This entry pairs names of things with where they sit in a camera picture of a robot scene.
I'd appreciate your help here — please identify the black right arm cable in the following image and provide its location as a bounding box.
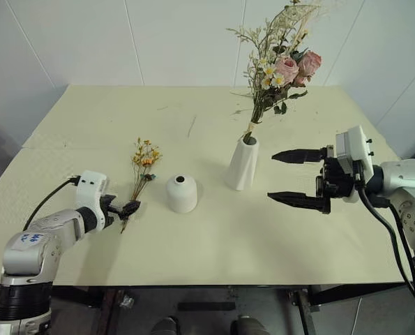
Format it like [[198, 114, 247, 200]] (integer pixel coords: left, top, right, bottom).
[[355, 181, 415, 308]]

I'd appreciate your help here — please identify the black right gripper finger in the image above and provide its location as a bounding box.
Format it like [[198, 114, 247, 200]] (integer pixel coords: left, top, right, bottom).
[[271, 147, 329, 165], [266, 191, 332, 215]]

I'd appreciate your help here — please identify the black metal table frame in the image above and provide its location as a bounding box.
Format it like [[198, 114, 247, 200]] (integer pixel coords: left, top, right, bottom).
[[52, 283, 415, 310]]

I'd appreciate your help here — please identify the rusty metal bar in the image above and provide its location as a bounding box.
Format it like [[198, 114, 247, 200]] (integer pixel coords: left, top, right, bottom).
[[100, 288, 125, 335], [293, 289, 320, 335]]

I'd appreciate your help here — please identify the thin white floor cable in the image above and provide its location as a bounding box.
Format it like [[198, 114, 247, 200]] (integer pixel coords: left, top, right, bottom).
[[349, 296, 364, 332]]

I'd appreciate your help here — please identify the short round white vase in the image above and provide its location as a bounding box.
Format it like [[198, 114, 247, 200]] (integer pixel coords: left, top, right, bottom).
[[165, 173, 198, 214]]

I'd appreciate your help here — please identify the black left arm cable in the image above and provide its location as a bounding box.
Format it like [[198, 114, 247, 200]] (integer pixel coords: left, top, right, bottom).
[[22, 177, 80, 232]]

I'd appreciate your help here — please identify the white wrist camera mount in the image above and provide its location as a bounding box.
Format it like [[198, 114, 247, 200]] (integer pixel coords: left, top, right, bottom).
[[335, 124, 375, 204], [75, 170, 110, 232]]

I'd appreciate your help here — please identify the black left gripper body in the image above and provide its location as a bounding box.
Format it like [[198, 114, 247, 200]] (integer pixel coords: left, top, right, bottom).
[[100, 194, 120, 229]]

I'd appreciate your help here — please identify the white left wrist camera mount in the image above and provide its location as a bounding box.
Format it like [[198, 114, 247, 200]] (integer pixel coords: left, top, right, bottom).
[[75, 170, 110, 232]]

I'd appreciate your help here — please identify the small dried yellow flower bouquet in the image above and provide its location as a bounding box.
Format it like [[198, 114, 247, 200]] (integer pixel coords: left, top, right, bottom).
[[119, 137, 163, 234]]

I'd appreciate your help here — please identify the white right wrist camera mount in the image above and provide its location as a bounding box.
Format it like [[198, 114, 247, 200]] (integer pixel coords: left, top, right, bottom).
[[335, 124, 375, 204]]

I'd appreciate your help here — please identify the tall white vase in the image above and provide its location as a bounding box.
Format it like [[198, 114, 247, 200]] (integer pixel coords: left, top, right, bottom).
[[222, 135, 260, 191]]

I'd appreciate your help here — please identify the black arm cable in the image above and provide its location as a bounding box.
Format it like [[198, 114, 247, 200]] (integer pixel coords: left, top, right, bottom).
[[22, 177, 80, 232], [355, 181, 415, 308]]

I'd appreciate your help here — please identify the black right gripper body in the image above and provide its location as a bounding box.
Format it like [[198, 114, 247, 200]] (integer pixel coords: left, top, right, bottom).
[[315, 144, 368, 200]]

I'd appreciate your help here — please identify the dark rounded shape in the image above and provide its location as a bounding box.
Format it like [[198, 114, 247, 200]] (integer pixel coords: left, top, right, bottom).
[[150, 316, 180, 335], [230, 314, 268, 335]]

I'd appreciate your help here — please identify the large pink rose bouquet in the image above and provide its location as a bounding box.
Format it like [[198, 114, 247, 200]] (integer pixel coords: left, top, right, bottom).
[[226, 0, 332, 142]]

